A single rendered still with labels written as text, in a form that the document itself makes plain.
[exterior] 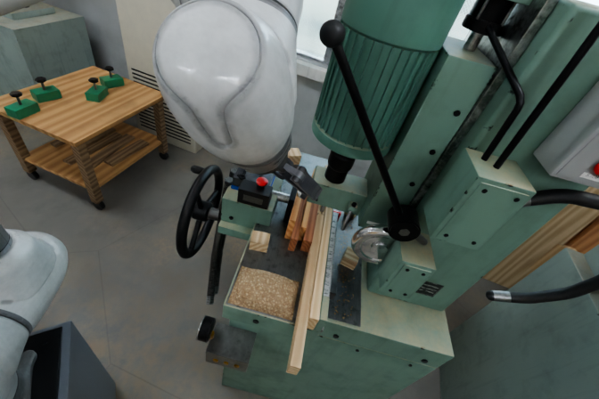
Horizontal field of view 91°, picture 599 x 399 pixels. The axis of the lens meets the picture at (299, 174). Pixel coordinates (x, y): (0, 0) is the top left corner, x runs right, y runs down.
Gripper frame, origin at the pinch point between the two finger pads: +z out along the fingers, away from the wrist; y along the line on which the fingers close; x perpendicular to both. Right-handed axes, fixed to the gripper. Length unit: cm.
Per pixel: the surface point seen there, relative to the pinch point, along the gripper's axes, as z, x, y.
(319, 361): 41, -37, 35
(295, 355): 0.7, -26.1, 21.6
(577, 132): -18.2, 25.1, 35.9
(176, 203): 130, -36, -70
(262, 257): 15.7, -17.3, 5.8
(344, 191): 11.8, 6.6, 14.0
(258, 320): 9.3, -27.5, 12.7
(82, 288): 89, -87, -65
